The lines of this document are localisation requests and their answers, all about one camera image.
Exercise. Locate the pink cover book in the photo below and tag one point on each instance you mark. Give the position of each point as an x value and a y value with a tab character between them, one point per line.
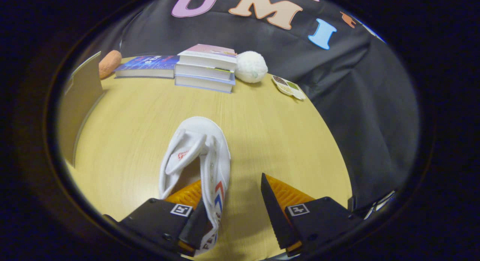
206	58

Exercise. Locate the beige fabric storage box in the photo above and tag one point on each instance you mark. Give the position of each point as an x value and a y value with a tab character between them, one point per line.
80	103

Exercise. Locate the white plush ball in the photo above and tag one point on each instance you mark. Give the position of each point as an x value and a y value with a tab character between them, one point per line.
250	66

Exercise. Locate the black backdrop cloth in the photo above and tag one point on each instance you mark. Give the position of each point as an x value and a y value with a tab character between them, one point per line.
356	103

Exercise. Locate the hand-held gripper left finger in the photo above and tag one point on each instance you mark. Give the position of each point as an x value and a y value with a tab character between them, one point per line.
193	227

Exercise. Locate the dark striped object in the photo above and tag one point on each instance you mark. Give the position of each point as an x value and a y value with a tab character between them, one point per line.
375	208

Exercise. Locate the pale blue book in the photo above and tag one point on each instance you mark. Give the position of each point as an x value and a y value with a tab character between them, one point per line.
202	84

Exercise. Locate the white compartment snack tray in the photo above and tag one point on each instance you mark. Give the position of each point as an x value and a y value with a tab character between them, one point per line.
287	86

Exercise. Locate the white book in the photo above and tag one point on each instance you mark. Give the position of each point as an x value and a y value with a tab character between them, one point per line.
202	71

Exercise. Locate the blue cover book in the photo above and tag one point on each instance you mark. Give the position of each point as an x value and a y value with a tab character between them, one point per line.
146	62

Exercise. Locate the white canvas shoe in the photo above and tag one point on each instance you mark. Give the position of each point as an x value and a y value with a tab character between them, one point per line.
198	131

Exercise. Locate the peach fuzzy plush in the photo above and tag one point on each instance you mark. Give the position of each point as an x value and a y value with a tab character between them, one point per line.
110	64

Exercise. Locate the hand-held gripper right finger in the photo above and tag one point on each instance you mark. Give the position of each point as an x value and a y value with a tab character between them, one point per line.
275	216

